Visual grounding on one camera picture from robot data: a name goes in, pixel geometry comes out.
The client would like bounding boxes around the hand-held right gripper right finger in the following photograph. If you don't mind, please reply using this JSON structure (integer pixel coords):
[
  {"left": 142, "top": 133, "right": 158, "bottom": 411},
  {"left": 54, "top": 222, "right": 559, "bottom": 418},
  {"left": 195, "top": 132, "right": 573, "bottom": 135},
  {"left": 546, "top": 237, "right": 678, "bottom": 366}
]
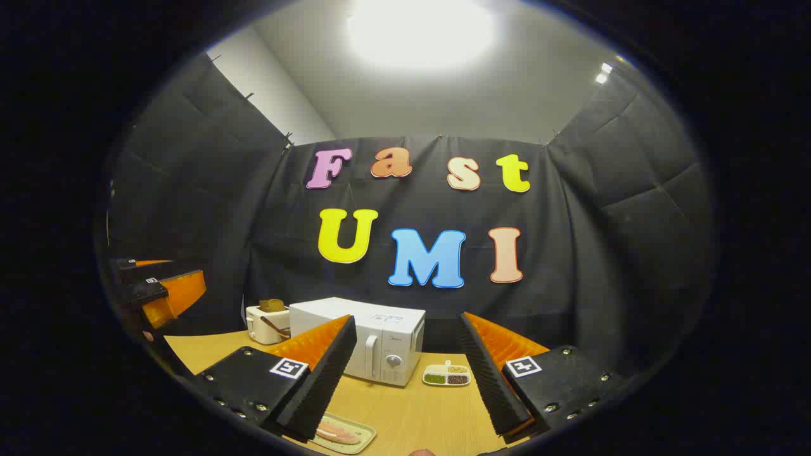
[{"left": 457, "top": 312, "right": 628, "bottom": 444}]

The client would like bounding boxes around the white divided dish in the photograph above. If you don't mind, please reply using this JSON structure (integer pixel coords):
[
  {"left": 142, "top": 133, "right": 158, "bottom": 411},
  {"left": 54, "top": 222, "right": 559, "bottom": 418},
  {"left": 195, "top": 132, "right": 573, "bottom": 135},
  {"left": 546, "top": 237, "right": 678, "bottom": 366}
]
[{"left": 423, "top": 361, "right": 472, "bottom": 387}]

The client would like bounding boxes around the pink meat slice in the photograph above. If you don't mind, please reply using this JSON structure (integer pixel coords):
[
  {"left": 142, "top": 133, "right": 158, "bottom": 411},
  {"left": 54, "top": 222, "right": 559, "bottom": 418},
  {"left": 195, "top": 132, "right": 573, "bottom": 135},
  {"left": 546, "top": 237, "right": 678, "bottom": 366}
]
[{"left": 315, "top": 421, "right": 362, "bottom": 445}]

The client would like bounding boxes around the white toaster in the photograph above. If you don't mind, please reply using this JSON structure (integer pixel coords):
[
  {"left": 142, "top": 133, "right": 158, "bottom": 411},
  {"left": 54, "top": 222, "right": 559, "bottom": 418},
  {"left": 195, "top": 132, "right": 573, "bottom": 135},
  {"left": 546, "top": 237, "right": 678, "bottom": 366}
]
[{"left": 245, "top": 304, "right": 292, "bottom": 346}]

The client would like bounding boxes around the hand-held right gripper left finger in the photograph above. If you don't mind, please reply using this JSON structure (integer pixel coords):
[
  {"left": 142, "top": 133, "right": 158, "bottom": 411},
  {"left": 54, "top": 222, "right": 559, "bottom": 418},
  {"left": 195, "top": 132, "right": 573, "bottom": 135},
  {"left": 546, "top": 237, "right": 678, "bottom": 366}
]
[{"left": 190, "top": 313, "right": 359, "bottom": 444}]

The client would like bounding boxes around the large ceiling light panel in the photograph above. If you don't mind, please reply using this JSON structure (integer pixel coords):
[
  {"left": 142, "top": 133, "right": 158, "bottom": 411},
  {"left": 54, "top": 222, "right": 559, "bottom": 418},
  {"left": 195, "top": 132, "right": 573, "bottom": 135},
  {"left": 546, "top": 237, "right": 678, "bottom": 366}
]
[{"left": 345, "top": 0, "right": 498, "bottom": 70}]

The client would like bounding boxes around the white microwave oven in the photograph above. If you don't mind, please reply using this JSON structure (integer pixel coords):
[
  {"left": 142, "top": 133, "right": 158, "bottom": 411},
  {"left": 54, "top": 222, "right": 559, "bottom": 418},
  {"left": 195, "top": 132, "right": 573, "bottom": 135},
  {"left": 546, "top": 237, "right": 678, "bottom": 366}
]
[{"left": 289, "top": 296, "right": 426, "bottom": 388}]

